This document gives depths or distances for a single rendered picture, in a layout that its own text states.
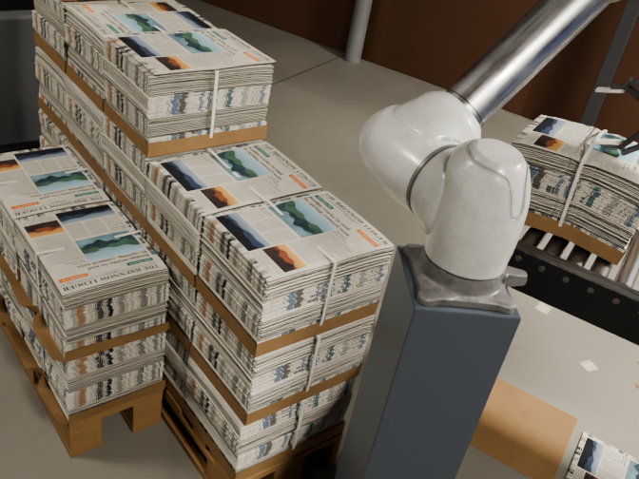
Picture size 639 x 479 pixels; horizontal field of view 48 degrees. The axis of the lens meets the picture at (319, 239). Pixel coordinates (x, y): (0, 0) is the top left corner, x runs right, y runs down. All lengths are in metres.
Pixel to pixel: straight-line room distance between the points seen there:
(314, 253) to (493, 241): 0.54
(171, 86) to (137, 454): 1.08
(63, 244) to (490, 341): 1.17
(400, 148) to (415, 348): 0.37
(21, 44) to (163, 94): 1.29
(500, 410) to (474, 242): 1.48
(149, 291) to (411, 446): 0.83
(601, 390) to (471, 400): 1.53
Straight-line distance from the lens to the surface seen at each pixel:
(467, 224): 1.22
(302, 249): 1.65
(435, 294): 1.28
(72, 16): 2.30
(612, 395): 2.94
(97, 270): 1.91
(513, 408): 2.68
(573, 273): 1.93
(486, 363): 1.39
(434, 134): 1.33
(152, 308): 2.00
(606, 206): 1.97
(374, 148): 1.37
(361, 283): 1.76
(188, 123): 1.95
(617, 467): 2.67
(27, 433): 2.34
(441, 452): 1.55
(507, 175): 1.21
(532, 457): 2.55
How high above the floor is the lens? 1.75
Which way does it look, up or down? 33 degrees down
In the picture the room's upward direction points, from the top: 11 degrees clockwise
